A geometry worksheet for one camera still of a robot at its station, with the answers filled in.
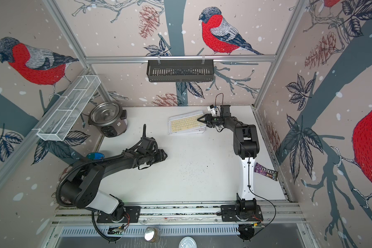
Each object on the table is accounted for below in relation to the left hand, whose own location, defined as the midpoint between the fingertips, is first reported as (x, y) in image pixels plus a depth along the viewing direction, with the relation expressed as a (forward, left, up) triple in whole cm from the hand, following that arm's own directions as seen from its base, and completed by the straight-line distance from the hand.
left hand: (166, 154), depth 91 cm
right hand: (+23, -22, +5) cm, 32 cm away
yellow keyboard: (+22, -12, +3) cm, 25 cm away
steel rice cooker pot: (+27, +43, +2) cm, 51 cm away
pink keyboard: (+17, -20, +1) cm, 26 cm away
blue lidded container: (-5, +38, +6) cm, 39 cm away
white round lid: (-41, -13, +3) cm, 44 cm away
